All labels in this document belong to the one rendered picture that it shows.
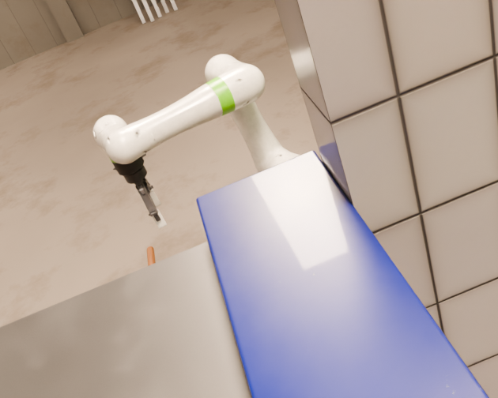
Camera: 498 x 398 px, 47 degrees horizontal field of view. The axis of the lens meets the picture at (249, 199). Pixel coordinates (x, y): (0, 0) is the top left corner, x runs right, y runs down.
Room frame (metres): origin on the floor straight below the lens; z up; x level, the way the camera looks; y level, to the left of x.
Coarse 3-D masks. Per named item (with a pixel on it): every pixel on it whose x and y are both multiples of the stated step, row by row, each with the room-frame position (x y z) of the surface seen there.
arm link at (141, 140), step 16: (192, 96) 1.62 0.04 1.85; (208, 96) 1.60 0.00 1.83; (160, 112) 1.59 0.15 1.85; (176, 112) 1.58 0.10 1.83; (192, 112) 1.58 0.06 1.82; (208, 112) 1.58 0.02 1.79; (112, 128) 1.59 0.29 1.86; (128, 128) 1.55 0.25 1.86; (144, 128) 1.55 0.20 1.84; (160, 128) 1.55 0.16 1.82; (176, 128) 1.56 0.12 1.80; (112, 144) 1.52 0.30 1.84; (128, 144) 1.51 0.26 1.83; (144, 144) 1.52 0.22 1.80; (128, 160) 1.51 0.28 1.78
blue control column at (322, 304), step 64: (256, 192) 0.56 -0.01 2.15; (320, 192) 0.51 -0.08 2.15; (256, 256) 0.45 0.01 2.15; (320, 256) 0.42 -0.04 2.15; (384, 256) 0.38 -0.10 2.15; (256, 320) 0.37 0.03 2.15; (320, 320) 0.34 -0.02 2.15; (384, 320) 0.31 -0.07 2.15; (256, 384) 0.30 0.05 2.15; (320, 384) 0.28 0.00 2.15; (384, 384) 0.26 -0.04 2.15; (448, 384) 0.24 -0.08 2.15
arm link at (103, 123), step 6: (102, 120) 1.67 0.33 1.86; (108, 120) 1.65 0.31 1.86; (114, 120) 1.65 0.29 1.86; (120, 120) 1.66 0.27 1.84; (96, 126) 1.66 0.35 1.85; (102, 126) 1.64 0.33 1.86; (108, 126) 1.61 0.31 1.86; (96, 132) 1.65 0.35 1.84; (102, 132) 1.61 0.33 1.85; (96, 138) 1.64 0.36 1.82; (108, 156) 1.66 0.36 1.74; (114, 162) 1.65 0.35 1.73
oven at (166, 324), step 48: (96, 288) 0.57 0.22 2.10; (144, 288) 0.53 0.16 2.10; (192, 288) 0.50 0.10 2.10; (0, 336) 0.55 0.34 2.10; (48, 336) 0.52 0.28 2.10; (96, 336) 0.48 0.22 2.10; (144, 336) 0.45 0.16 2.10; (192, 336) 0.43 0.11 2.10; (0, 384) 0.47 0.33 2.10; (48, 384) 0.44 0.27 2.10; (96, 384) 0.42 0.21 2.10; (144, 384) 0.39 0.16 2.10; (192, 384) 0.37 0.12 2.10; (240, 384) 0.35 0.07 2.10
